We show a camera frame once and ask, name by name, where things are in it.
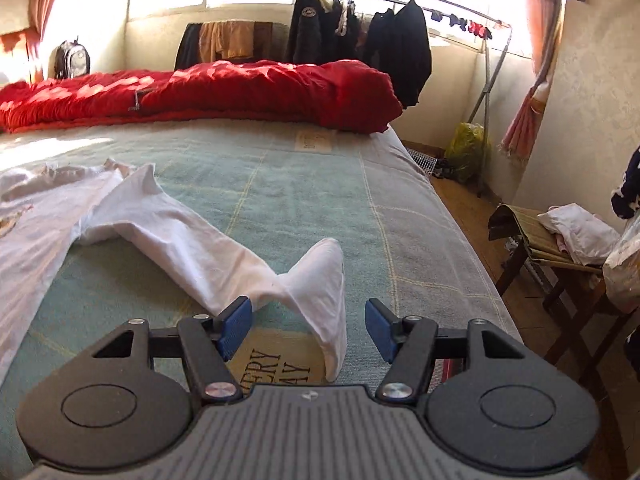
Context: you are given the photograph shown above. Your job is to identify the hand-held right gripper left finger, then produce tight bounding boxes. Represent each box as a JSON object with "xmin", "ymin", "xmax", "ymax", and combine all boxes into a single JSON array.
[{"xmin": 92, "ymin": 295, "xmax": 254, "ymax": 405}]

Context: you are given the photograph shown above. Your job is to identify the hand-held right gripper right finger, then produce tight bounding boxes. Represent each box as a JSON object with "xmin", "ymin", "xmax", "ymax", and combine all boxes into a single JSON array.
[{"xmin": 364, "ymin": 297, "xmax": 527, "ymax": 405}]

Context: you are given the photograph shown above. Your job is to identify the white printed t-shirt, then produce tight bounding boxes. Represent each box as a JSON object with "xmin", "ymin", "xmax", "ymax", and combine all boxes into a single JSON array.
[{"xmin": 0, "ymin": 157, "xmax": 347, "ymax": 383}]

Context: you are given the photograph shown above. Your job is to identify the metal clothes drying rack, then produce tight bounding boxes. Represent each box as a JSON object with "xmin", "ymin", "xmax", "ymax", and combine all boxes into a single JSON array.
[{"xmin": 290, "ymin": 0, "xmax": 515, "ymax": 198}]

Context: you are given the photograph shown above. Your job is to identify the white folded clothes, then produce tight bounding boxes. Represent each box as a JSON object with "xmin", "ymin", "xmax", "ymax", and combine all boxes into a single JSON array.
[{"xmin": 537, "ymin": 203, "xmax": 621, "ymax": 267}]

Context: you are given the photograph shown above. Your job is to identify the dark wooden folding stool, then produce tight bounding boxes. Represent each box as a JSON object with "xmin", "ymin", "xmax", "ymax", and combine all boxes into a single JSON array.
[{"xmin": 492, "ymin": 205, "xmax": 633, "ymax": 386}]

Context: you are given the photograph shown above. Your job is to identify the bamboo mat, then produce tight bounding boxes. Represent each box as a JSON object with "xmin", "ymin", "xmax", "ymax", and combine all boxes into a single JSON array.
[{"xmin": 489, "ymin": 204, "xmax": 606, "ymax": 273}]

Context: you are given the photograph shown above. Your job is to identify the yellow plastic bag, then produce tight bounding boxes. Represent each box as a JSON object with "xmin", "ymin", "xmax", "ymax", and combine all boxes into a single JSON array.
[{"xmin": 444, "ymin": 121, "xmax": 492, "ymax": 183}]

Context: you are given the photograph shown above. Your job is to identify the red quilt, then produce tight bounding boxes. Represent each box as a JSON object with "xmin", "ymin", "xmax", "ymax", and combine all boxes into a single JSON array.
[{"xmin": 0, "ymin": 59, "xmax": 404, "ymax": 135}]

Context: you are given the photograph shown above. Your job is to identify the small metal clamp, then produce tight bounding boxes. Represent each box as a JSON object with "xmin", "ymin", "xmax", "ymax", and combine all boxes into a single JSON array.
[{"xmin": 127, "ymin": 87, "xmax": 157, "ymax": 112}]

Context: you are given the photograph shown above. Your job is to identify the clear plastic bag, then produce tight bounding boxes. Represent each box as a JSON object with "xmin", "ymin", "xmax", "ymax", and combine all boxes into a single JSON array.
[{"xmin": 602, "ymin": 217, "xmax": 640, "ymax": 313}]

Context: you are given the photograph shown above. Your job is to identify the black coat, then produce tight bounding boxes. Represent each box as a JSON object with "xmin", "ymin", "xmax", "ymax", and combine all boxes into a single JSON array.
[{"xmin": 361, "ymin": 0, "xmax": 433, "ymax": 108}]

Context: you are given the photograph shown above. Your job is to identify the navy star-patterned cloth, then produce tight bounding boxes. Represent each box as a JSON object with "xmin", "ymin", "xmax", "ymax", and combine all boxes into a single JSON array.
[{"xmin": 611, "ymin": 146, "xmax": 640, "ymax": 221}]

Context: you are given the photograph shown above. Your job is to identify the black draped garment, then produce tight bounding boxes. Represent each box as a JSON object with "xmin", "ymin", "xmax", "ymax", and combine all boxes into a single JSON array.
[{"xmin": 175, "ymin": 23, "xmax": 203, "ymax": 71}]

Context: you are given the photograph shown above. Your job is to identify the grey black backpack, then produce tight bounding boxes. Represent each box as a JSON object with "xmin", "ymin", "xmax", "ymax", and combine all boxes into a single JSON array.
[{"xmin": 52, "ymin": 37, "xmax": 92, "ymax": 80}]

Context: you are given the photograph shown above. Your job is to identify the row of small hanging socks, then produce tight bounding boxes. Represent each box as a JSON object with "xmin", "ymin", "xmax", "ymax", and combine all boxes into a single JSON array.
[{"xmin": 430, "ymin": 9, "xmax": 493, "ymax": 41}]

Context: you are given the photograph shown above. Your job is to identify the pink white hanging garment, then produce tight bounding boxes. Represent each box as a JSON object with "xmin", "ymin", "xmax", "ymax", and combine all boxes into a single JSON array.
[{"xmin": 332, "ymin": 0, "xmax": 358, "ymax": 38}]

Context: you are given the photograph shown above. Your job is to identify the white wire rack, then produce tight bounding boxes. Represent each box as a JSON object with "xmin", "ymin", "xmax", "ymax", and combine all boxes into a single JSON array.
[{"xmin": 404, "ymin": 146, "xmax": 451, "ymax": 178}]

